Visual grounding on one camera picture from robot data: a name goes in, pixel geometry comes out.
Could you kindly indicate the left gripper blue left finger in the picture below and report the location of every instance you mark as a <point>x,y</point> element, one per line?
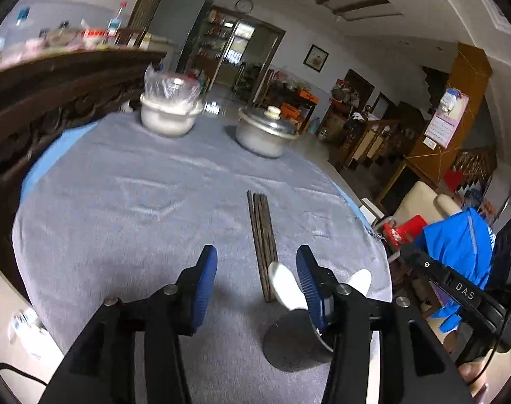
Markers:
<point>195,288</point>

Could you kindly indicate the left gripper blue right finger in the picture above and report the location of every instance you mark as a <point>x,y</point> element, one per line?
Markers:
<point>318,286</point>

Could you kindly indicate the white plastic spoon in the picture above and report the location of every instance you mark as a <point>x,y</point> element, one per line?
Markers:
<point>285,287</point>
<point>360,281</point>

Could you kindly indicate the dark chopstick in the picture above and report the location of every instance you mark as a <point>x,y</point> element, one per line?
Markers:
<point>258,246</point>
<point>267,255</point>
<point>259,223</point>
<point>270,229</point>

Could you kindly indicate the dark metal utensil cup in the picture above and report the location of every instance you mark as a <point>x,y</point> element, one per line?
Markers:
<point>291,344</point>

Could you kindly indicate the person right hand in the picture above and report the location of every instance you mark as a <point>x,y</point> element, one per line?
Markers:
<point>473,375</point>

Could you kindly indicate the blue cloth garment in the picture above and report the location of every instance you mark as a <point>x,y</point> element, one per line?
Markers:
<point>465,243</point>

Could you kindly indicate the small white step stool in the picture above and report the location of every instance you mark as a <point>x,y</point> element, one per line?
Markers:
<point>372,214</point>

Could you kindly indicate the red child chair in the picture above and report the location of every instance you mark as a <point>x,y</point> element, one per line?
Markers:
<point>399,234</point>

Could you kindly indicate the grey tablecloth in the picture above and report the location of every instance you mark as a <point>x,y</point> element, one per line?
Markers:
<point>124,210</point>

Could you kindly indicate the cream sofa armchair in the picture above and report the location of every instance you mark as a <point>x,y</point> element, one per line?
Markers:
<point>423,201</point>

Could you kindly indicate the aluminium pot with lid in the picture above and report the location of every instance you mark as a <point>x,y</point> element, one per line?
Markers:
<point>264,131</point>

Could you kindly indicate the dark wooden side table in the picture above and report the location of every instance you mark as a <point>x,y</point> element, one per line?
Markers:
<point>299,105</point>

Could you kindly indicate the white bowl with plastic bag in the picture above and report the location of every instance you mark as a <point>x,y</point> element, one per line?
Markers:
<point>170,102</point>

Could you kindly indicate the blue round table cover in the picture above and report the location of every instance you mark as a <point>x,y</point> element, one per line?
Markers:
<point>51,155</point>

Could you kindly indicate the framed flower picture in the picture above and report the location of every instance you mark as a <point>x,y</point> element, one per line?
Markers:
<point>316,58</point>

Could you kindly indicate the carved dark wooden sideboard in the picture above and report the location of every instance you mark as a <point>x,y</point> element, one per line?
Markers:
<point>42,97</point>

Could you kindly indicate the red white ceramic bowl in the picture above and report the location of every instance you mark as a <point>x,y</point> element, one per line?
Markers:
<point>93,37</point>

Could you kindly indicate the clear plastic water bottle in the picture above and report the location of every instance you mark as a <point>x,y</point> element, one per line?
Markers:
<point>115,23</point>

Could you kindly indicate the grey refrigerator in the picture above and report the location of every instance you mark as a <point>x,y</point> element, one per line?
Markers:
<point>178,22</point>

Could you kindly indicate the teal thermos bottle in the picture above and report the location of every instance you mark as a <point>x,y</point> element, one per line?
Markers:
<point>22,17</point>

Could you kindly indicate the pink wall calendar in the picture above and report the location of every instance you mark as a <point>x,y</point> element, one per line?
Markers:
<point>446,119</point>

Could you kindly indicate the round wall clock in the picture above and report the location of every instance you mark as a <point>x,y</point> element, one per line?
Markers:
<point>244,6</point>

